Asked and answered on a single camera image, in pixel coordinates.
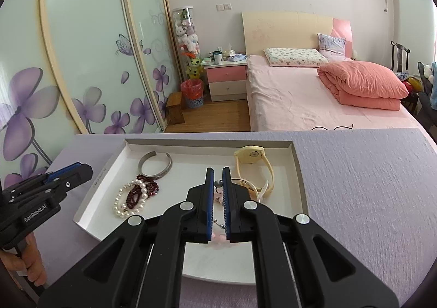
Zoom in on person's left hand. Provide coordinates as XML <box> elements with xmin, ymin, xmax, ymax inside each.
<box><xmin>0</xmin><ymin>231</ymin><xmax>47</xmax><ymax>283</ymax></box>

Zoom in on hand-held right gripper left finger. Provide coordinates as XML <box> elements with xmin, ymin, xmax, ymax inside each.
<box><xmin>37</xmin><ymin>167</ymin><xmax>214</xmax><ymax>308</ymax></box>

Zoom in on cream and pink headboard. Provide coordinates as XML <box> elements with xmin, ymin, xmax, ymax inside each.
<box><xmin>242</xmin><ymin>12</ymin><xmax>352</xmax><ymax>59</ymax></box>

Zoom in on silver bangle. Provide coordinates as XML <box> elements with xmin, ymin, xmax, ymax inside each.
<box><xmin>138</xmin><ymin>152</ymin><xmax>173</xmax><ymax>180</ymax></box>

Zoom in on dark red bead bracelet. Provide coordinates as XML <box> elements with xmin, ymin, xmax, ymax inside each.
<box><xmin>127</xmin><ymin>174</ymin><xmax>160</xmax><ymax>208</ymax></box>

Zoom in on thin-frame eyeglasses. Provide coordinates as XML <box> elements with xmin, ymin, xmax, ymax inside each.
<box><xmin>311</xmin><ymin>125</ymin><xmax>355</xmax><ymax>132</ymax></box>

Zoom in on pink and white nightstand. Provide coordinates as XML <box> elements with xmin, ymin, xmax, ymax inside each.
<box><xmin>204</xmin><ymin>63</ymin><xmax>248</xmax><ymax>102</ymax></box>

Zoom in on white shallow tray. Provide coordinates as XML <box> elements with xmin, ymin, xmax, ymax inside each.
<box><xmin>73</xmin><ymin>138</ymin><xmax>309</xmax><ymax>286</ymax></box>

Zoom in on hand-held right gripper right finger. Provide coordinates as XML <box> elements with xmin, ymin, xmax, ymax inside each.
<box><xmin>222</xmin><ymin>167</ymin><xmax>400</xmax><ymax>308</ymax></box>

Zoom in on bed with pink sheet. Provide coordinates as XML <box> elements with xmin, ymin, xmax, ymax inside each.
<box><xmin>246</xmin><ymin>55</ymin><xmax>422</xmax><ymax>132</ymax></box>

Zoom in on small purple pillow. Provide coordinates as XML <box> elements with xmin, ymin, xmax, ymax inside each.
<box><xmin>317</xmin><ymin>33</ymin><xmax>346</xmax><ymax>58</ymax></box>

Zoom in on small wooden stool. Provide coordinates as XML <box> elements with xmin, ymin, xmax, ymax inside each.
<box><xmin>166</xmin><ymin>91</ymin><xmax>185</xmax><ymax>125</ymax></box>

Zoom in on pink bead bracelet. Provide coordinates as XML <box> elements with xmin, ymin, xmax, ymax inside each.
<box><xmin>210</xmin><ymin>180</ymin><xmax>229</xmax><ymax>245</ymax></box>

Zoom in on folded pink quilt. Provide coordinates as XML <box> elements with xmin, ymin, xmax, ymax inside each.
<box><xmin>317</xmin><ymin>61</ymin><xmax>409</xmax><ymax>111</ymax></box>

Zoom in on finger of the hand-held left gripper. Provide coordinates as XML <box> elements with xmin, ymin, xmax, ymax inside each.
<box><xmin>44</xmin><ymin>164</ymin><xmax>82</xmax><ymax>182</ymax></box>
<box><xmin>7</xmin><ymin>165</ymin><xmax>93</xmax><ymax>204</ymax></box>

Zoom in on yellow wristwatch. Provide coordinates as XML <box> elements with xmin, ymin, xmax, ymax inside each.
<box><xmin>234</xmin><ymin>146</ymin><xmax>275</xmax><ymax>197</ymax></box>

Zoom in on white pearl bracelet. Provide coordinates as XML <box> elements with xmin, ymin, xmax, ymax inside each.
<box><xmin>113</xmin><ymin>181</ymin><xmax>148</xmax><ymax>218</ymax></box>

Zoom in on floral sliding door wardrobe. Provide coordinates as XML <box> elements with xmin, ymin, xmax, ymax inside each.
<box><xmin>0</xmin><ymin>0</ymin><xmax>181</xmax><ymax>189</ymax></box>

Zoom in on clear tube of plush toys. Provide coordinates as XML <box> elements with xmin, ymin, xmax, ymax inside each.
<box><xmin>171</xmin><ymin>6</ymin><xmax>203</xmax><ymax>81</ymax></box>

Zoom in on dark wooden chair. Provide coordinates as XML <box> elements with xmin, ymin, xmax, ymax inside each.
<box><xmin>391</xmin><ymin>41</ymin><xmax>410</xmax><ymax>71</ymax></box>

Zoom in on white floral pillow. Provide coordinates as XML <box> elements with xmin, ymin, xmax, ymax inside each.
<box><xmin>264</xmin><ymin>48</ymin><xmax>329</xmax><ymax>67</ymax></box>

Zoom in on pile of plush toys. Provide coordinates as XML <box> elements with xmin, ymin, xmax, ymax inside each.
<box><xmin>398</xmin><ymin>62</ymin><xmax>437</xmax><ymax>93</ymax></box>

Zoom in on purple table cloth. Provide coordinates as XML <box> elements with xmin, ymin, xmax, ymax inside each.
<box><xmin>34</xmin><ymin>128</ymin><xmax>437</xmax><ymax>308</ymax></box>

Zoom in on trash bin with red bag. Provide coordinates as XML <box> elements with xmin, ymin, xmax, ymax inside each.
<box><xmin>180</xmin><ymin>79</ymin><xmax>205</xmax><ymax>109</ymax></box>

